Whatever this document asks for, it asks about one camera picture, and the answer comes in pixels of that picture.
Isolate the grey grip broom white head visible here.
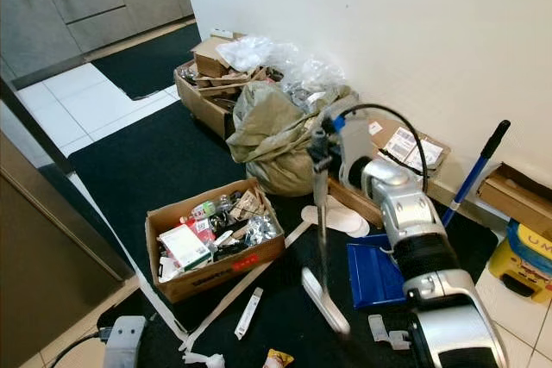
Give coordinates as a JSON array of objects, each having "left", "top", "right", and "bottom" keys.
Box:
[{"left": 300, "top": 127, "right": 353, "bottom": 337}]

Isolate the large dark floor carpet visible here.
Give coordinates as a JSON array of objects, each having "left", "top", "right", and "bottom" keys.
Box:
[{"left": 67, "top": 101, "right": 501, "bottom": 368}]

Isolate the dark floor rug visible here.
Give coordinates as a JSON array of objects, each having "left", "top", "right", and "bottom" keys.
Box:
[{"left": 91, "top": 23, "right": 198, "bottom": 100}]

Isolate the black rubber floor mat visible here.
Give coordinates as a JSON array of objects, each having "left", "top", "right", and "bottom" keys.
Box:
[{"left": 97, "top": 286, "right": 199, "bottom": 368}]

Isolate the olive woven sack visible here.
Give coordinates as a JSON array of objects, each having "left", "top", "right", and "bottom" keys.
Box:
[{"left": 227, "top": 82, "right": 359, "bottom": 196}]

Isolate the white slipper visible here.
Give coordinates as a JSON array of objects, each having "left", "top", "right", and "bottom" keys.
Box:
[
  {"left": 315, "top": 196, "right": 354, "bottom": 214},
  {"left": 300, "top": 204, "right": 370, "bottom": 238}
]

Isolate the brown box with shipping labels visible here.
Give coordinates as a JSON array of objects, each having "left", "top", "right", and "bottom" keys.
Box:
[{"left": 328, "top": 118, "right": 451, "bottom": 229}]

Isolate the clear plastic bag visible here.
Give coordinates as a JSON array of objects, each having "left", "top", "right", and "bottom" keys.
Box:
[{"left": 216, "top": 36, "right": 346, "bottom": 110}]

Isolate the large cardboard box of scrap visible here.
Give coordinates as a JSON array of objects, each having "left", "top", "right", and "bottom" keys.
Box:
[{"left": 174, "top": 58, "right": 277, "bottom": 140}]

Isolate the clear bottle green label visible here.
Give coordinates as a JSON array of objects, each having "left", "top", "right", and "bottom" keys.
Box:
[{"left": 190, "top": 198, "right": 229, "bottom": 218}]

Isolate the small cardboard box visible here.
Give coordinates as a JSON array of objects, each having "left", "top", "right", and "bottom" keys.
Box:
[{"left": 191, "top": 36, "right": 247, "bottom": 80}]

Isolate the open cardboard box red print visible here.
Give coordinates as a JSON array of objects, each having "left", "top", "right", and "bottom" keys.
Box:
[{"left": 145, "top": 178, "right": 287, "bottom": 304}]

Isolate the white carton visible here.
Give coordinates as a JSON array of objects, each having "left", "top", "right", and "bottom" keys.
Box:
[{"left": 158, "top": 223, "right": 215, "bottom": 271}]

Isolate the white plastic stick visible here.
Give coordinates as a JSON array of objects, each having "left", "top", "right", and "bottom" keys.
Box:
[{"left": 235, "top": 287, "right": 264, "bottom": 340}]

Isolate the flat open cardboard box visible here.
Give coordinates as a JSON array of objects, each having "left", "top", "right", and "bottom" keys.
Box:
[{"left": 479, "top": 164, "right": 552, "bottom": 240}]

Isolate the yellow snack wrapper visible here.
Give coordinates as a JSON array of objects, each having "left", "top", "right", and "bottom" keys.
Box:
[{"left": 263, "top": 348, "right": 294, "bottom": 368}]

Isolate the yellow and blue bucket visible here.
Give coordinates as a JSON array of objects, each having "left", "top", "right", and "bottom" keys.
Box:
[{"left": 487, "top": 220, "right": 552, "bottom": 304}]

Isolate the grey kitchen cabinet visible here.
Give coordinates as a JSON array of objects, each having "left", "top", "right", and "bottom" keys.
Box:
[{"left": 0, "top": 0, "right": 195, "bottom": 89}]

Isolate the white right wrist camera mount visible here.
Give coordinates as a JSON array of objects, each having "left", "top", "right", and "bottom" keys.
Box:
[{"left": 336, "top": 109, "right": 376, "bottom": 192}]

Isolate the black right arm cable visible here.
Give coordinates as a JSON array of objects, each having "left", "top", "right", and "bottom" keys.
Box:
[{"left": 341, "top": 103, "right": 432, "bottom": 192}]

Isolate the grey plastic bracket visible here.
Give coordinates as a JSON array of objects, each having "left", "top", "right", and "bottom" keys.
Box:
[{"left": 367, "top": 314, "right": 413, "bottom": 352}]

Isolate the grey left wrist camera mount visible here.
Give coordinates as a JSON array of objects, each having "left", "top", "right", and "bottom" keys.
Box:
[{"left": 102, "top": 315, "right": 147, "bottom": 368}]

